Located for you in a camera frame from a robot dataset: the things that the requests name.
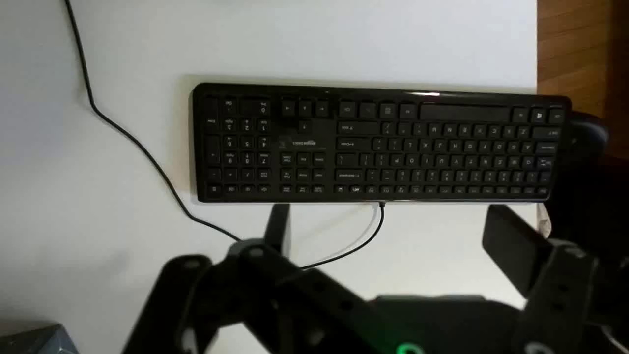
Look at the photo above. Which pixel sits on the grey tissue box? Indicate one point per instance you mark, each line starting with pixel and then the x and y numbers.
pixel 42 338

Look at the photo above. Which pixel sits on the black computer keyboard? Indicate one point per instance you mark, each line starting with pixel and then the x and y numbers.
pixel 319 144

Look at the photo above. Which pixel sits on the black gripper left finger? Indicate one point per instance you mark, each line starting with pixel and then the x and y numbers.
pixel 287 311

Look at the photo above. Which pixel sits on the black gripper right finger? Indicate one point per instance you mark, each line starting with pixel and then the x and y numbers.
pixel 553 275

